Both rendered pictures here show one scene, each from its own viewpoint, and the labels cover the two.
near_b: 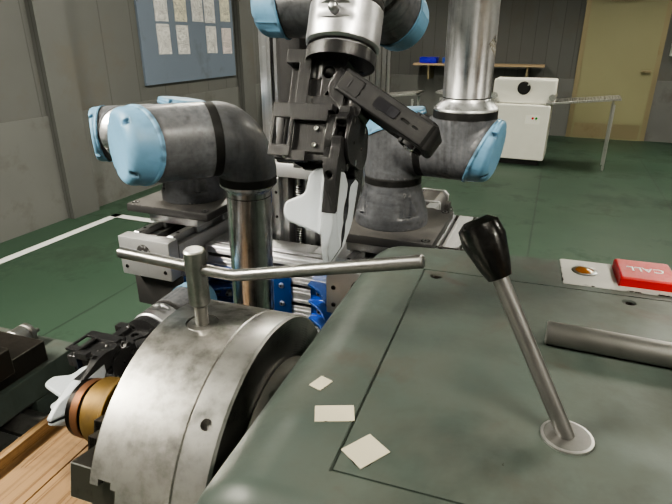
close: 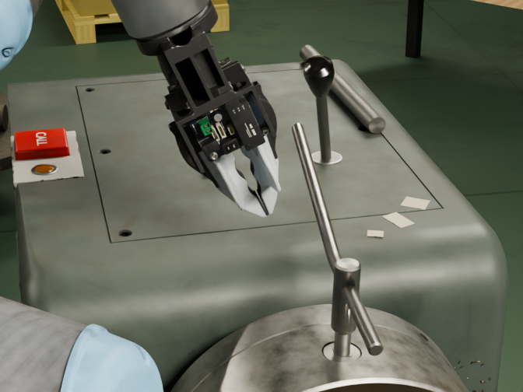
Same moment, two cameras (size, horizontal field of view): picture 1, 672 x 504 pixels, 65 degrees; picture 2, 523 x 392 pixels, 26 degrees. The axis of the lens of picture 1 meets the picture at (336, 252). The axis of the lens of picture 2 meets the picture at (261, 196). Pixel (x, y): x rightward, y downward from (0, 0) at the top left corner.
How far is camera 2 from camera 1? 1.29 m
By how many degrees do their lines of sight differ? 106
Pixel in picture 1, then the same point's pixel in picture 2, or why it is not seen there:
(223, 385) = (393, 320)
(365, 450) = (415, 202)
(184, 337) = not seen: hidden behind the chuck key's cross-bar
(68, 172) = not seen: outside the picture
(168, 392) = (427, 357)
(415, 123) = not seen: hidden behind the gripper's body
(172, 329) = (373, 365)
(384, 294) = (199, 247)
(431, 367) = (303, 203)
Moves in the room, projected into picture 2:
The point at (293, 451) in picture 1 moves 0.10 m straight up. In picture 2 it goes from (446, 222) to (454, 131)
